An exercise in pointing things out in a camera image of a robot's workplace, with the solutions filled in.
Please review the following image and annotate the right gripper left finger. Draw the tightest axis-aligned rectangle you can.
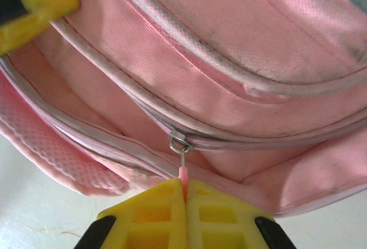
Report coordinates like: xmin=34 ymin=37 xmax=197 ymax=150
xmin=73 ymin=177 xmax=189 ymax=249

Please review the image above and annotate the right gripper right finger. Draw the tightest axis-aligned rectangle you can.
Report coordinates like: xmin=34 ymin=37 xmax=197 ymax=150
xmin=186 ymin=178 xmax=299 ymax=249

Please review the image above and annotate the pink backpack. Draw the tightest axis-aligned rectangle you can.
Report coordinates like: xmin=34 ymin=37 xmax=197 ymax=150
xmin=0 ymin=0 xmax=367 ymax=220

